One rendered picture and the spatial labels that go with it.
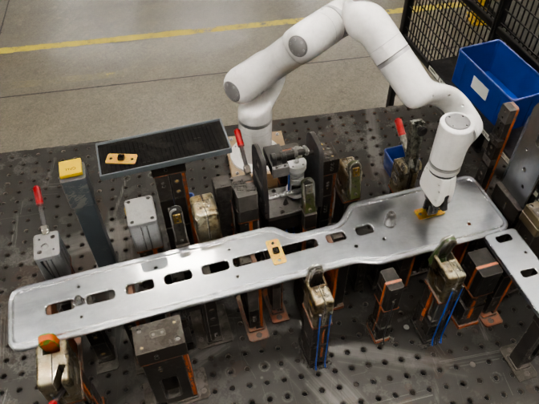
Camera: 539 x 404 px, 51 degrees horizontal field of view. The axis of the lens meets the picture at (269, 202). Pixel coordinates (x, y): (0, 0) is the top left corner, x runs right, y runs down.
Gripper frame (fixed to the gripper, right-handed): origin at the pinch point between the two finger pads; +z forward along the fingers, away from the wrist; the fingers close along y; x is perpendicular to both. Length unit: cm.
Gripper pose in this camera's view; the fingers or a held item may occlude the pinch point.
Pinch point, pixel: (431, 205)
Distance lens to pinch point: 166.5
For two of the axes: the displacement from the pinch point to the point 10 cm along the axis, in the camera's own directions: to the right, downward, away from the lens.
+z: 0.1, 6.6, 7.5
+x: 9.6, -2.3, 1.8
